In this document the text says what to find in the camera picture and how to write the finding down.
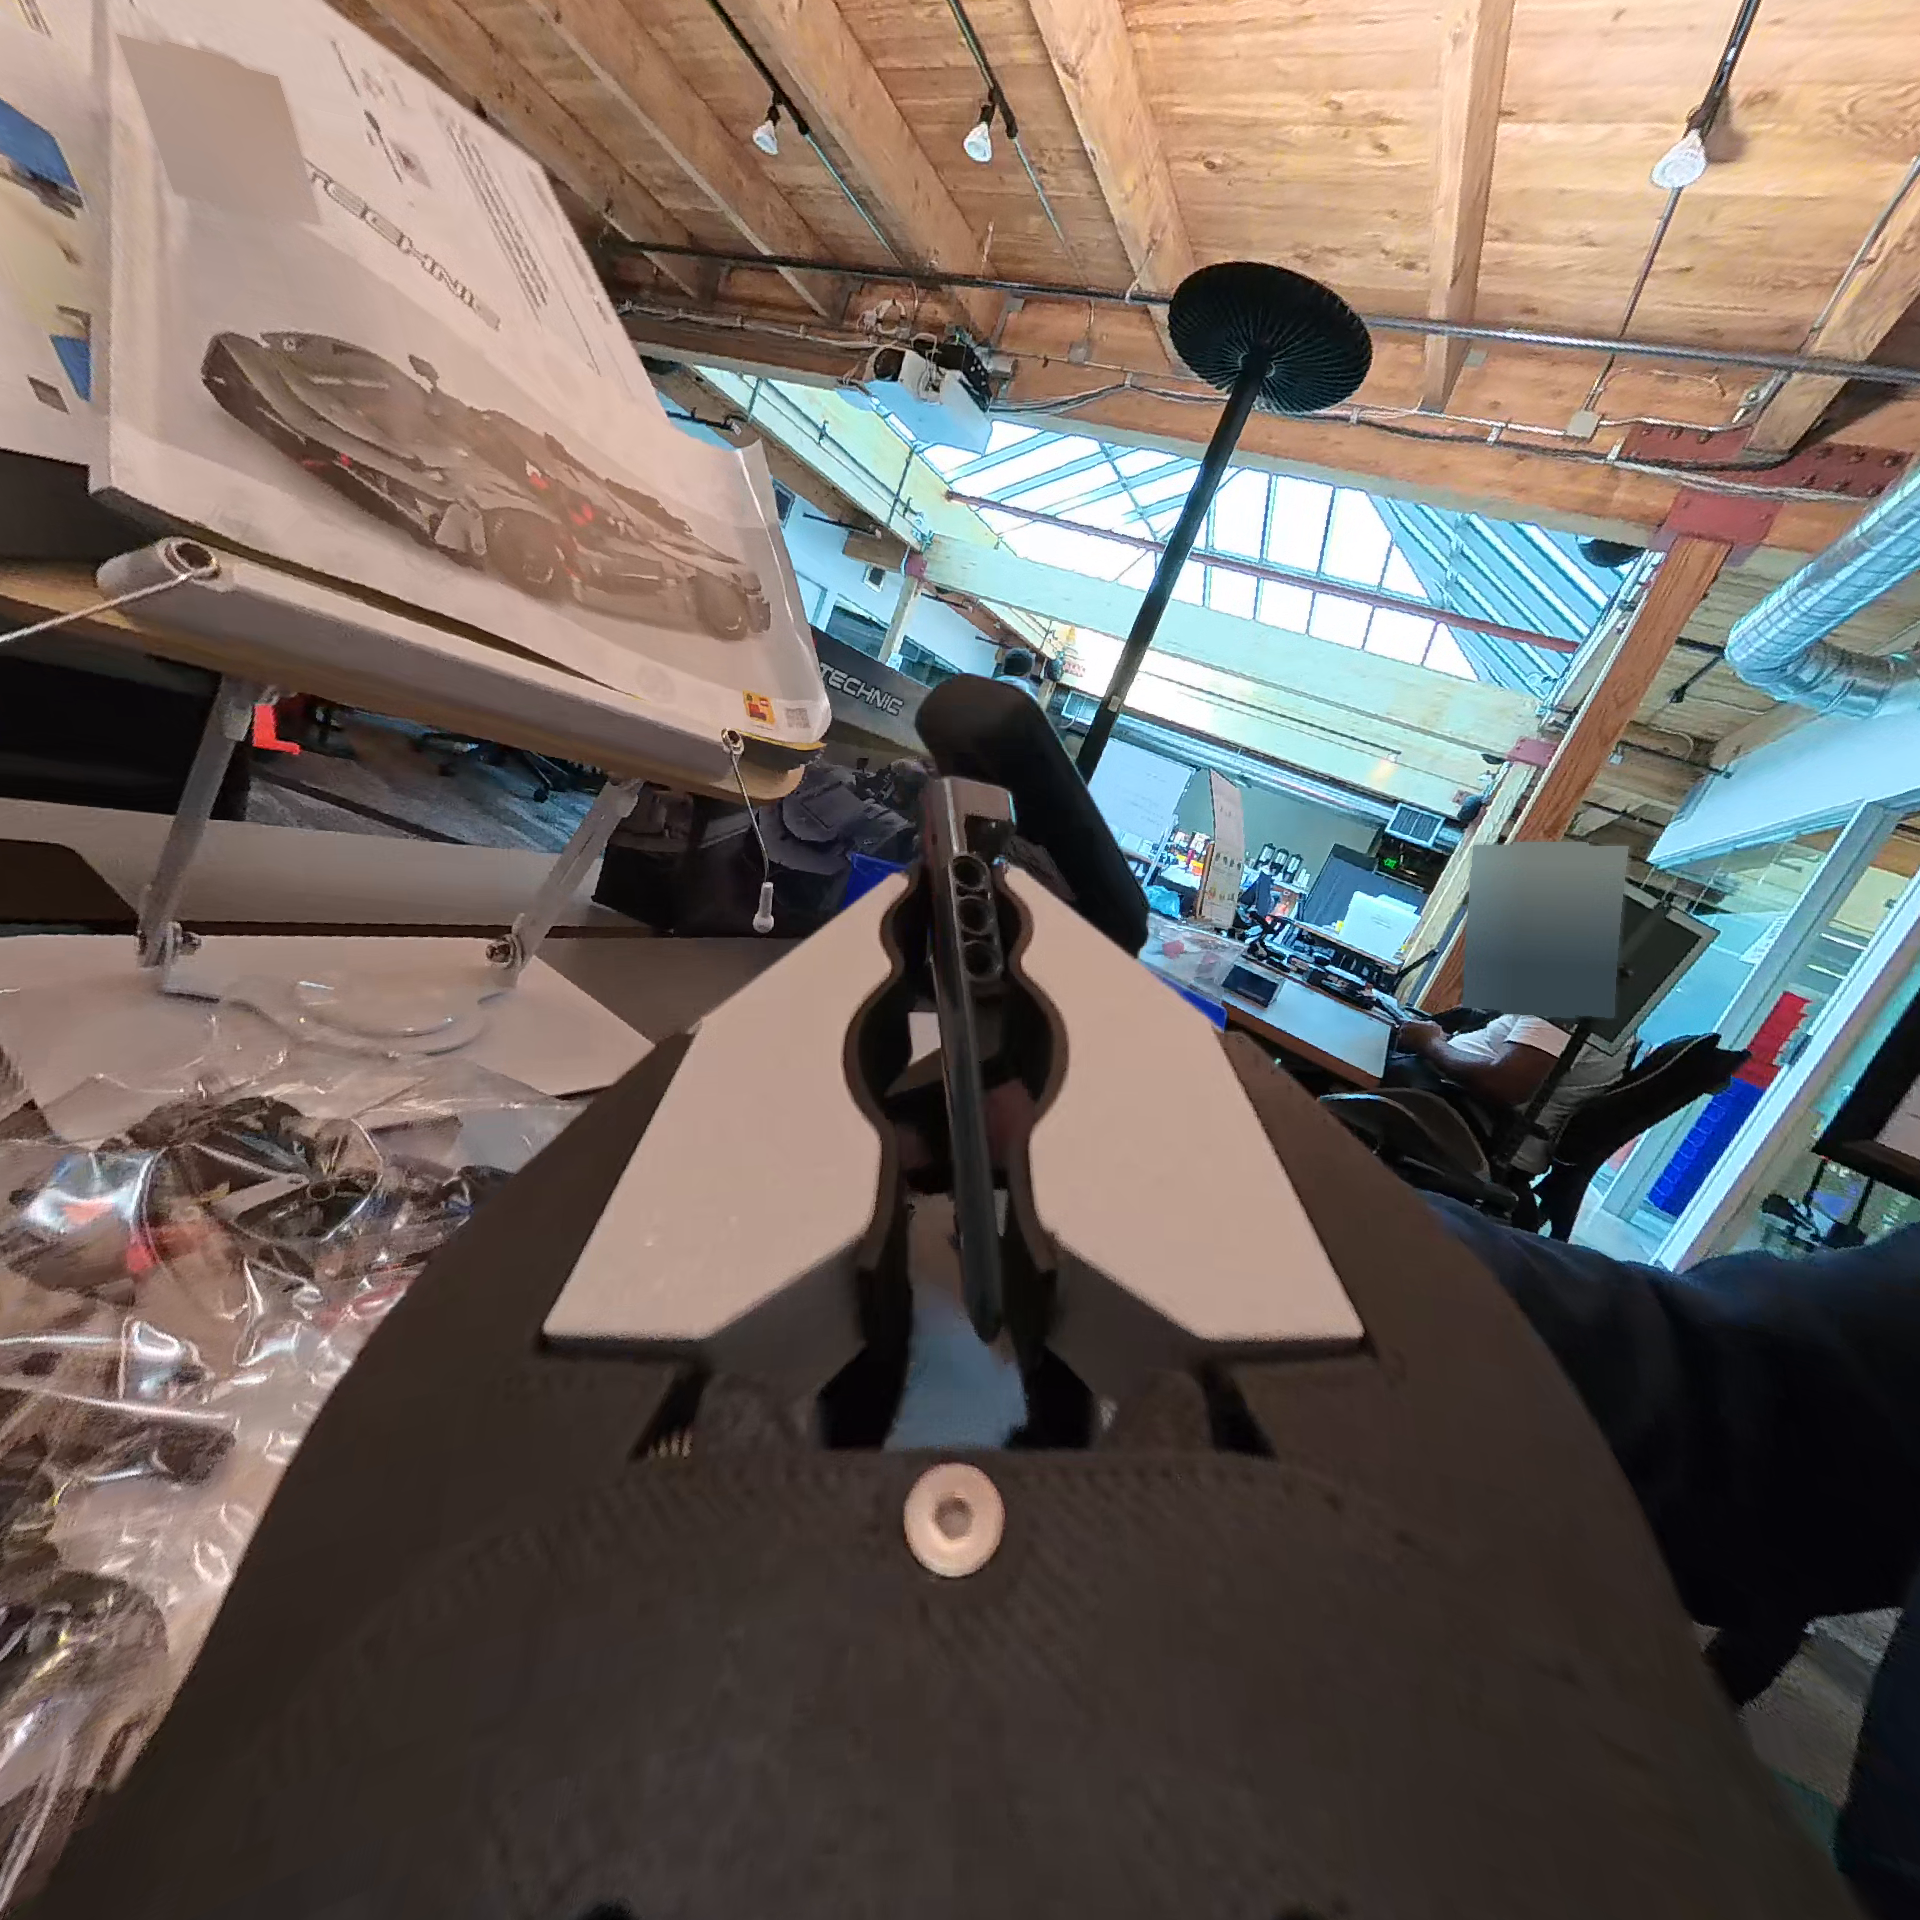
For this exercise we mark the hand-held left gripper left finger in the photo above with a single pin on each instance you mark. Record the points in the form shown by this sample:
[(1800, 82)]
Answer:
[(720, 1202)]

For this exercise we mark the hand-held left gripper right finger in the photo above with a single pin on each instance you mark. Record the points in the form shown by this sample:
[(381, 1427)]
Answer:
[(1184, 1202)]

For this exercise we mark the black lego beam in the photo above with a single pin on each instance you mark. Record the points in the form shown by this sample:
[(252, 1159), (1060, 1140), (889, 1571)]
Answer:
[(968, 962)]

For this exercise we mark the dark lego box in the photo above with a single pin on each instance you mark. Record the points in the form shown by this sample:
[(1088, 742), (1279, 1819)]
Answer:
[(855, 705)]

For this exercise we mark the ceiling mounted unit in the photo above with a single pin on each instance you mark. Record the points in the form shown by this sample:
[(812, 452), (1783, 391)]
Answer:
[(932, 389)]

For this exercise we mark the black office chair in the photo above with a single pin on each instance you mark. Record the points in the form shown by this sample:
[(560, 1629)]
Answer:
[(1651, 1079)]

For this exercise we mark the clear bag of black parts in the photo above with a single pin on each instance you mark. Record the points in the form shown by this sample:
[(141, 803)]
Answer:
[(225, 1202)]

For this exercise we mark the black pole with round disc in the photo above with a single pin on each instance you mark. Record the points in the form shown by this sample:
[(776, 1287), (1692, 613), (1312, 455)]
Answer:
[(1267, 339)]

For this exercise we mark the stack of blue bins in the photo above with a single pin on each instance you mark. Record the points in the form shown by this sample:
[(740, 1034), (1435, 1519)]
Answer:
[(1703, 1148)]

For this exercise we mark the white flat panel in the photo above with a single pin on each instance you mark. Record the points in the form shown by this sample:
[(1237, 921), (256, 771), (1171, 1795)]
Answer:
[(301, 869)]

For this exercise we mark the dark computer monitor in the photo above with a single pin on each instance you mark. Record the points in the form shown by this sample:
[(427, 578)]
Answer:
[(1664, 962)]

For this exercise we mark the white wooden book stand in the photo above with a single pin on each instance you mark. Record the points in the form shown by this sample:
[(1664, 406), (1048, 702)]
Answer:
[(376, 662)]

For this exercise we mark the track light bulb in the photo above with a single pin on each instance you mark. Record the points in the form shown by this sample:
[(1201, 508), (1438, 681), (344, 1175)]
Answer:
[(769, 137), (1681, 161), (979, 143)]

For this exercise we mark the black white tag sign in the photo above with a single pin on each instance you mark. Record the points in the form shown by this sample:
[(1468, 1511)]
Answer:
[(1875, 1079)]

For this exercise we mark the white instruction booklet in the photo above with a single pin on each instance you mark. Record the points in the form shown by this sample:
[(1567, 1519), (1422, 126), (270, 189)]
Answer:
[(451, 301)]

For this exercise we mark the printed paper sheet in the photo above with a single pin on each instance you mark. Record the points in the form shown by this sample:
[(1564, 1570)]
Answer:
[(44, 301)]

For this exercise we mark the silver air duct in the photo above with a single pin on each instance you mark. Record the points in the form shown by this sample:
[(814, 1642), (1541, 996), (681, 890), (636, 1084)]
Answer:
[(1829, 599)]

